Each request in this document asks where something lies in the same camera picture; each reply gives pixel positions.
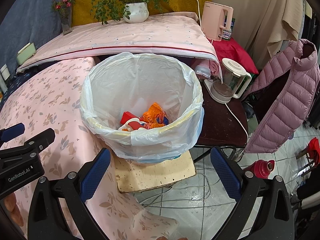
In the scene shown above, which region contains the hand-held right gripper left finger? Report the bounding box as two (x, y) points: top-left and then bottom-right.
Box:
(27, 148), (112, 240)

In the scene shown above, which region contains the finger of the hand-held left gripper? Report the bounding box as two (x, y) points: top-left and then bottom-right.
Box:
(0, 128), (56, 167)
(0, 123), (25, 145)

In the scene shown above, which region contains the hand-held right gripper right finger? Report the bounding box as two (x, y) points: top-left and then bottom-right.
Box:
(210, 146), (295, 240)

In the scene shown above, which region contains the red white paper bowl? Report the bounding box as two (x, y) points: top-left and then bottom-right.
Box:
(118, 121), (150, 132)

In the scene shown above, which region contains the orange plastic bag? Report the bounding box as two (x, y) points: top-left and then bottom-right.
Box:
(140, 102), (171, 130)

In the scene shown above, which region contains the trash can with white liner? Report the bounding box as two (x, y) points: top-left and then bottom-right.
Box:
(79, 52), (205, 164)

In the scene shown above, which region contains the person's left hand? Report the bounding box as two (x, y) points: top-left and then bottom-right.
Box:
(4, 194), (24, 227)

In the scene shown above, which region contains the red thermos bottle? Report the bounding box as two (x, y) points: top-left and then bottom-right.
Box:
(246, 159), (275, 179)

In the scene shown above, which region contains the dark brown side table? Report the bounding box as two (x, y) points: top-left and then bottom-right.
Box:
(195, 80), (249, 148)

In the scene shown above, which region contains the navy floral cloth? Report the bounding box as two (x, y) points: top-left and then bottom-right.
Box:
(0, 67), (33, 100)

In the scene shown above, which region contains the pink floral tablecloth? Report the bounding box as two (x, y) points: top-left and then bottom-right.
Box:
(0, 56), (180, 240)

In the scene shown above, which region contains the white jar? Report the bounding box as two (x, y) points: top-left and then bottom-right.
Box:
(0, 64), (10, 82)

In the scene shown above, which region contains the green tissue box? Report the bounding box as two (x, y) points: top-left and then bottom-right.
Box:
(16, 42), (36, 65)

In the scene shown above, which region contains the red stool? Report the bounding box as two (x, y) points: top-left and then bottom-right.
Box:
(296, 137), (320, 168)

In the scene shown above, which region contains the pink down jacket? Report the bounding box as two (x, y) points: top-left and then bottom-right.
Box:
(244, 39), (320, 154)

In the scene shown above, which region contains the white glass electric kettle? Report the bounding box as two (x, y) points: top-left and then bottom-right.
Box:
(204, 58), (252, 104)

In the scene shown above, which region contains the folded pink white cloth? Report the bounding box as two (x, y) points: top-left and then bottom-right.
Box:
(195, 60), (218, 78)

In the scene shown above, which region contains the blue grey backdrop cloth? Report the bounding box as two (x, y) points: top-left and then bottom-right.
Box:
(0, 0), (72, 80)

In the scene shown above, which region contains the glass vase with pink flowers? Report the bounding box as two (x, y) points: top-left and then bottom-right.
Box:
(52, 0), (75, 36)

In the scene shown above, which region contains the red cloth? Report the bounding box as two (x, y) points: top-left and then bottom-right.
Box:
(212, 37), (259, 74)

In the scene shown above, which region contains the yellow blanket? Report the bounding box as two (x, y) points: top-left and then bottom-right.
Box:
(70, 0), (215, 28)

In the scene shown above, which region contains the pink dotted bedsheet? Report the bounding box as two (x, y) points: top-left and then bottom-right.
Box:
(16, 11), (223, 84)

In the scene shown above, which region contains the white printed mug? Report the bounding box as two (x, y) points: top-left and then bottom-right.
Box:
(221, 28), (233, 41)

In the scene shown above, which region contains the potted fern in white pot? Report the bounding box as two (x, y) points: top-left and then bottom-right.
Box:
(74, 0), (185, 26)

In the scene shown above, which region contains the beige curtain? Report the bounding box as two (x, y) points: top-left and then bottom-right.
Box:
(212, 0), (308, 63)

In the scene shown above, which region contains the white floor cable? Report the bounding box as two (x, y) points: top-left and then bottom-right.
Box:
(135, 172), (240, 208)

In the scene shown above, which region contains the white kettle cable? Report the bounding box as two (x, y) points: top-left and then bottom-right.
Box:
(225, 102), (249, 160)

